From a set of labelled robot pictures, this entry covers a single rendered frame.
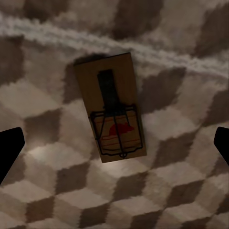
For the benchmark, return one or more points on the mousetrap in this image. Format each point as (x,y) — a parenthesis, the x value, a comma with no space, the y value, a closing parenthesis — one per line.
(109,93)

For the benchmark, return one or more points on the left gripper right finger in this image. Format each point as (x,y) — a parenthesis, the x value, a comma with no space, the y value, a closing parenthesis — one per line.
(221,142)

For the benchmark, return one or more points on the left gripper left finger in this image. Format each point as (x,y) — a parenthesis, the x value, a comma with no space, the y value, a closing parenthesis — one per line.
(11,143)

